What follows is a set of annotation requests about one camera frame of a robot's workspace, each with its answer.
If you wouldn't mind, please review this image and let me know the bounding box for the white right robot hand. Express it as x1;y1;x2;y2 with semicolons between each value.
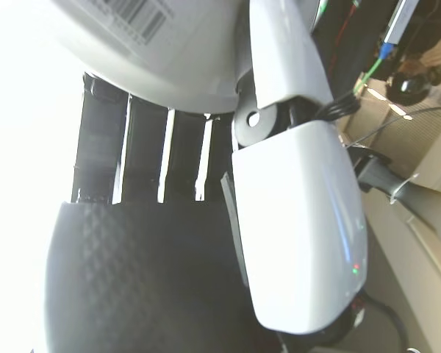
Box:
43;0;368;353

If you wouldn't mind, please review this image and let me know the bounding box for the black glossy round object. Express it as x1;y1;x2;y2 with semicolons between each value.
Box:
385;71;434;107

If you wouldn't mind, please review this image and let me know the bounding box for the silver usb hub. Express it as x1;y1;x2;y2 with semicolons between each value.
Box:
384;0;420;44

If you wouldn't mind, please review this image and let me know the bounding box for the brown cardboard box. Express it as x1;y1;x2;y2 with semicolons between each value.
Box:
400;32;441;88

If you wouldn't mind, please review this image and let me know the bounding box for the green cable with blue plug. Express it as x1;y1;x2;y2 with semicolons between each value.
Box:
354;42;396;93

